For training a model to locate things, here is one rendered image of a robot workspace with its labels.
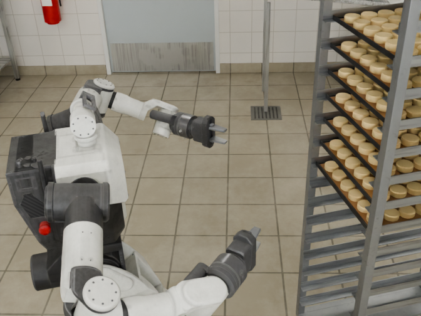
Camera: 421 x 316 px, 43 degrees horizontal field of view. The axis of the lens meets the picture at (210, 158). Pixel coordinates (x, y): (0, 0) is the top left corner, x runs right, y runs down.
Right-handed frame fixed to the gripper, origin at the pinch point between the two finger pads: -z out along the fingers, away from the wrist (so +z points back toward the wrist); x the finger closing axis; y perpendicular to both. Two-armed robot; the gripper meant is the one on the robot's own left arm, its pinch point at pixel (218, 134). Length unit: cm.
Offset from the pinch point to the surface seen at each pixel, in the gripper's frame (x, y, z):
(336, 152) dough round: -4.3, 15.6, -38.5
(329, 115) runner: 6.1, 21.4, -32.6
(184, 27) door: -64, 255, 191
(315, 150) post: -8.1, 18.8, -29.7
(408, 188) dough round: -2, 3, -66
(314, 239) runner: -50, 20, -32
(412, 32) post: 51, -13, -62
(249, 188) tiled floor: -109, 112, 46
